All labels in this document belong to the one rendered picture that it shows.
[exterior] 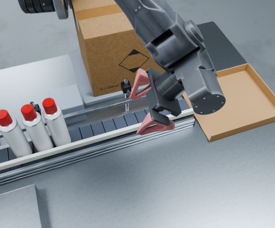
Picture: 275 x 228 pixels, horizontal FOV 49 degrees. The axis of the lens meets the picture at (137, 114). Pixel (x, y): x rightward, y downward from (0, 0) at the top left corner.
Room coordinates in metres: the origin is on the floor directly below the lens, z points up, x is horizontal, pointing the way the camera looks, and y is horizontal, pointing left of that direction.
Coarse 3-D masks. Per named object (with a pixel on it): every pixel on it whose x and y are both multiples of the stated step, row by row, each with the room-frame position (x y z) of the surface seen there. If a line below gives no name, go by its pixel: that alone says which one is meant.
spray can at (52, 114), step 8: (48, 104) 0.50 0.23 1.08; (48, 112) 0.49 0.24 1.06; (56, 112) 0.50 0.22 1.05; (48, 120) 0.49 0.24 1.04; (56, 120) 0.49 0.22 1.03; (64, 120) 0.52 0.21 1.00; (48, 128) 0.50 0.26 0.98; (56, 128) 0.49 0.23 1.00; (64, 128) 0.50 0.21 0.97; (56, 136) 0.49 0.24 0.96; (64, 136) 0.49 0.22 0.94; (56, 144) 0.49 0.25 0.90; (64, 144) 0.49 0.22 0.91
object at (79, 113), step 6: (144, 96) 0.64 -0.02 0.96; (114, 102) 0.61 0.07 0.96; (120, 102) 0.61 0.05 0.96; (126, 102) 0.62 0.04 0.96; (90, 108) 0.59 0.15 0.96; (96, 108) 0.59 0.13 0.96; (102, 108) 0.59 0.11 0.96; (108, 108) 0.59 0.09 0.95; (66, 114) 0.56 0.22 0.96; (72, 114) 0.56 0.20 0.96; (78, 114) 0.56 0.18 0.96; (84, 114) 0.57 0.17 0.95
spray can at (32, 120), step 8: (24, 112) 0.48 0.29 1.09; (32, 112) 0.48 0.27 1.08; (24, 120) 0.48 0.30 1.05; (32, 120) 0.48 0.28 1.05; (40, 120) 0.48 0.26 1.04; (32, 128) 0.46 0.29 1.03; (40, 128) 0.47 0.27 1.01; (32, 136) 0.46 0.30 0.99; (40, 136) 0.47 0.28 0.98; (48, 136) 0.49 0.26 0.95; (40, 144) 0.46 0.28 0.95; (48, 144) 0.48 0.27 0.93
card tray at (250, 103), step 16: (224, 80) 0.83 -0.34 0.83; (240, 80) 0.83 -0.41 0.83; (256, 80) 0.81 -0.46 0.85; (224, 96) 0.74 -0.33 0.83; (240, 96) 0.74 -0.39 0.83; (256, 96) 0.74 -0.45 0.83; (272, 96) 0.72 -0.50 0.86; (224, 112) 0.67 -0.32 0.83; (240, 112) 0.67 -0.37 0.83; (256, 112) 0.67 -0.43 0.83; (272, 112) 0.67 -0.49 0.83; (208, 128) 0.60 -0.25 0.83; (224, 128) 0.60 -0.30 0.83; (240, 128) 0.58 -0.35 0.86
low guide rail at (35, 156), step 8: (184, 112) 0.61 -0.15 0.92; (192, 112) 0.61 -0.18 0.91; (120, 128) 0.54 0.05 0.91; (128, 128) 0.54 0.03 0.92; (136, 128) 0.55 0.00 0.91; (96, 136) 0.51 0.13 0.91; (104, 136) 0.51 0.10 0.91; (112, 136) 0.52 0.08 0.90; (72, 144) 0.48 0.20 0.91; (80, 144) 0.49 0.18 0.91; (88, 144) 0.49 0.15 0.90; (40, 152) 0.45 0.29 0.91; (48, 152) 0.45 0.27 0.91; (56, 152) 0.46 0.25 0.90; (16, 160) 0.43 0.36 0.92; (24, 160) 0.43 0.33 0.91; (32, 160) 0.44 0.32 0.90; (0, 168) 0.41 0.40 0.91
